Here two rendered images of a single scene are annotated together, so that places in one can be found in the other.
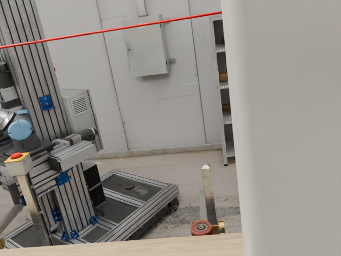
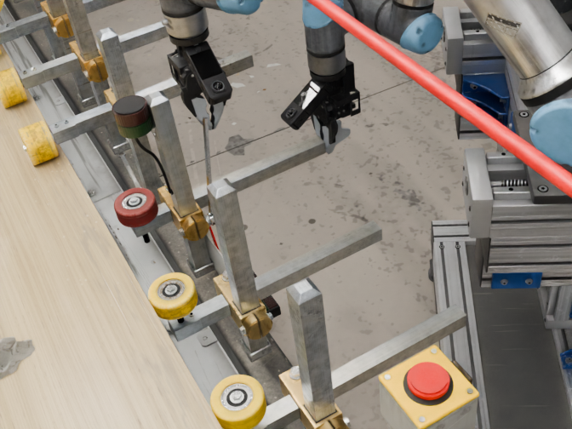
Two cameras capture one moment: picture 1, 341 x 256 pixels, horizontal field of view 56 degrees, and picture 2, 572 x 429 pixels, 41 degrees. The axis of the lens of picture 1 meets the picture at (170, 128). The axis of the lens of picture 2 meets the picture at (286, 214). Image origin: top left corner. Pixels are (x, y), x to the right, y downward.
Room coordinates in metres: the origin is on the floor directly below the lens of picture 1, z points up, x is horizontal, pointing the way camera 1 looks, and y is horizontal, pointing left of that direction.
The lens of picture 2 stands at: (0.89, 0.33, 1.86)
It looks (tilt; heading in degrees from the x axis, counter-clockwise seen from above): 43 degrees down; 59
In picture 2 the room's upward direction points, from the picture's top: 8 degrees counter-clockwise
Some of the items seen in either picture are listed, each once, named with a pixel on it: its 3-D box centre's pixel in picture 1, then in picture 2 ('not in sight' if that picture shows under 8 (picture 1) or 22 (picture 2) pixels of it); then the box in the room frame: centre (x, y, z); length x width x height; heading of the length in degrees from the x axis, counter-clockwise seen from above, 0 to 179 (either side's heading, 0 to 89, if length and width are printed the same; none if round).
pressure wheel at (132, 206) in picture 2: not in sight; (140, 220); (1.23, 1.43, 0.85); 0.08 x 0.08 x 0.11
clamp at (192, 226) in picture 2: not in sight; (182, 212); (1.30, 1.40, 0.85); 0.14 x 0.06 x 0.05; 82
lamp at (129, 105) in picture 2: not in sight; (145, 154); (1.26, 1.38, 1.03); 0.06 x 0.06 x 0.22; 82
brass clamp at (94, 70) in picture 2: not in sight; (89, 60); (1.38, 1.89, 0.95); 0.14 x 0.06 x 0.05; 82
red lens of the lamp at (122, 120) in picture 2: not in sight; (130, 111); (1.26, 1.38, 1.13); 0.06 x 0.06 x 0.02
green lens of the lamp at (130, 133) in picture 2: not in sight; (134, 122); (1.26, 1.38, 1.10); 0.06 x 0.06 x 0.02
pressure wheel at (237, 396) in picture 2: not in sight; (242, 415); (1.13, 0.94, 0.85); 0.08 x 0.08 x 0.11
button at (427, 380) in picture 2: (16, 156); (428, 382); (1.20, 0.62, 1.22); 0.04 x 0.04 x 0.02
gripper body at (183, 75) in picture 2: not in sight; (192, 57); (1.42, 1.45, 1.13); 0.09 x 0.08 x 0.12; 82
